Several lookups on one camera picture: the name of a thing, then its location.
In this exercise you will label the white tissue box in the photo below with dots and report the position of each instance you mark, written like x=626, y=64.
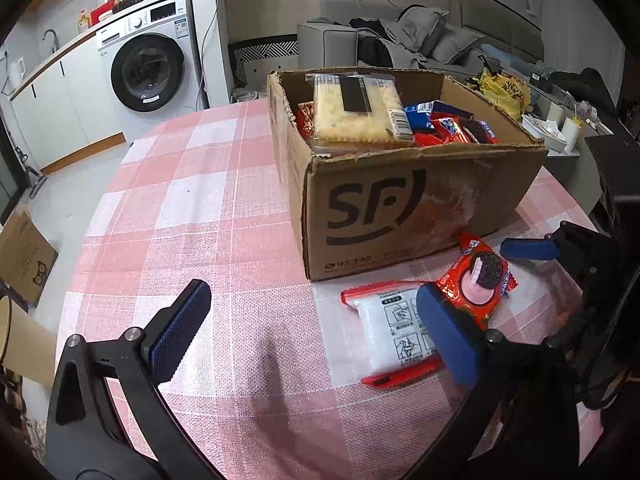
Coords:
x=542, y=135

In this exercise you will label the red box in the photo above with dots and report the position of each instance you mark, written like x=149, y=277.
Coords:
x=106, y=12

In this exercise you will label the yellow plastic bag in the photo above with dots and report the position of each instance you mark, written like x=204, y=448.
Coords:
x=505, y=92

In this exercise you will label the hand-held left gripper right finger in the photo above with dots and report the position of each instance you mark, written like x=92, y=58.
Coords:
x=445, y=330

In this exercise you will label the white packet with red ends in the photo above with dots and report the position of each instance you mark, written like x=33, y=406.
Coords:
x=390, y=325

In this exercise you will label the beige cardboard sheet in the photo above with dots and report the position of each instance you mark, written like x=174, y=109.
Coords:
x=30, y=345

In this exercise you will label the black white patterned basket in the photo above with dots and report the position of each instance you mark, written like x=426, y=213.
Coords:
x=265, y=57

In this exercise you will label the grey side table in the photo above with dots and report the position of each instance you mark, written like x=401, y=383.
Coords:
x=575, y=165

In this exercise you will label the white cup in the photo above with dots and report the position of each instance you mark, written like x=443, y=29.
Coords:
x=571, y=135

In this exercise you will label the curved metal faucet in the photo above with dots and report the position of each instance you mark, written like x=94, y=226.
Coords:
x=50, y=35

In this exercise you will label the cardboard box with cat face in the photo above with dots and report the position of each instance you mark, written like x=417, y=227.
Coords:
x=25, y=260

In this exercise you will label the clear cracker pack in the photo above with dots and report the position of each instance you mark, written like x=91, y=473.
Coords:
x=350, y=125

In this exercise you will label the dark cookie print packet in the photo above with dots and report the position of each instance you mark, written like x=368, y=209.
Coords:
x=480, y=131

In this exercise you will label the grey sofa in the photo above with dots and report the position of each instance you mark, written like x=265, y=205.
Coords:
x=325, y=40

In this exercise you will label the light blue cloth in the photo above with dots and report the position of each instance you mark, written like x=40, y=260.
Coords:
x=510, y=60

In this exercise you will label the grey pillow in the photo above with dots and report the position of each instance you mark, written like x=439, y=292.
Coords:
x=425, y=27
x=457, y=45

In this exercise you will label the pink checkered tablecloth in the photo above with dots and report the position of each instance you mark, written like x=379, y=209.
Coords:
x=200, y=220

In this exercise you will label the white counter cabinet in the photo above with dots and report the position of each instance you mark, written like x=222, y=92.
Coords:
x=55, y=110

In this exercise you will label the red cookie packet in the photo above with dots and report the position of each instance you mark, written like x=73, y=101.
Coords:
x=475, y=280

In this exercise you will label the yellow bottle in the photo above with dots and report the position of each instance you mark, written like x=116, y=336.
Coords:
x=83, y=20

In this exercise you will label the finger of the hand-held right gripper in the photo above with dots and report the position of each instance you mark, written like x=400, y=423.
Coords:
x=527, y=249

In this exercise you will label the white electric kettle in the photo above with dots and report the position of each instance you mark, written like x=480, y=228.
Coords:
x=16, y=72

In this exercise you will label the brown cardboard box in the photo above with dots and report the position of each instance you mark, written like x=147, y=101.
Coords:
x=380, y=210

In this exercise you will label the white washing machine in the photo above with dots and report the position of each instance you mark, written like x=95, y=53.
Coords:
x=150, y=65

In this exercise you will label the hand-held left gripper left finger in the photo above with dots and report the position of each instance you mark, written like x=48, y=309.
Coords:
x=182, y=320

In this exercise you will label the blue cookie packet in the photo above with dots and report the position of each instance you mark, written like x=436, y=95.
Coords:
x=425, y=114

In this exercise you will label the black jacket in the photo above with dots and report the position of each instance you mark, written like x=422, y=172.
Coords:
x=582, y=90

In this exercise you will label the dark clothes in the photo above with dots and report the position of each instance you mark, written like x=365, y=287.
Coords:
x=372, y=45

